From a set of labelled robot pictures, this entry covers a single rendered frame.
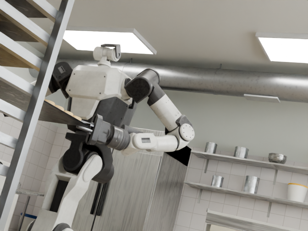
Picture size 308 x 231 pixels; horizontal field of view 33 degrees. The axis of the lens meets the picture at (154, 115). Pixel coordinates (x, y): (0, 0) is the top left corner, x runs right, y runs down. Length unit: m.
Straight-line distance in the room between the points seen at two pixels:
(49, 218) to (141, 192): 4.25
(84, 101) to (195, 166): 5.02
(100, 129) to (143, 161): 4.48
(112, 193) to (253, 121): 2.13
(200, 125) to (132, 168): 1.34
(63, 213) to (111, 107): 0.49
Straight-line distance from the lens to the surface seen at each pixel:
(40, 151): 8.26
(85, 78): 2.31
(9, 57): 1.73
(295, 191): 6.50
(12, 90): 1.76
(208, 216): 2.60
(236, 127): 7.17
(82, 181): 2.22
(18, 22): 1.66
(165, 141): 2.19
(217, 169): 7.09
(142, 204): 6.37
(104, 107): 2.25
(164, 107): 2.25
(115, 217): 6.52
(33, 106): 1.69
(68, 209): 2.23
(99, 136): 2.02
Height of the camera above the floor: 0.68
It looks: 14 degrees up
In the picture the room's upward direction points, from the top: 14 degrees clockwise
